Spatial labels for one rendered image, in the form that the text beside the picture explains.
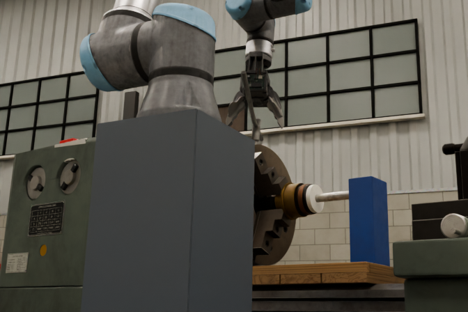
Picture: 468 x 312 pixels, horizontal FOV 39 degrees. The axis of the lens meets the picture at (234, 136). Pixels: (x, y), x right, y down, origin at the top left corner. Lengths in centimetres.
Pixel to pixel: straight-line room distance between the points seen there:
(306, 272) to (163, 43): 56
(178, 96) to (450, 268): 52
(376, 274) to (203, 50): 57
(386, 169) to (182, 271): 759
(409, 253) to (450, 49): 772
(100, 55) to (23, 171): 84
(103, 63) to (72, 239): 67
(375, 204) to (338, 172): 710
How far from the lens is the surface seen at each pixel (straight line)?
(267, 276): 144
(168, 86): 111
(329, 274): 136
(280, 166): 177
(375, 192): 151
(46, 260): 185
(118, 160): 108
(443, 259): 113
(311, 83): 906
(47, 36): 1190
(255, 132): 176
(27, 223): 194
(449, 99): 858
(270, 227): 161
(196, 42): 115
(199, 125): 101
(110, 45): 123
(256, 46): 179
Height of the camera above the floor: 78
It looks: 16 degrees up
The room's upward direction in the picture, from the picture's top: 2 degrees clockwise
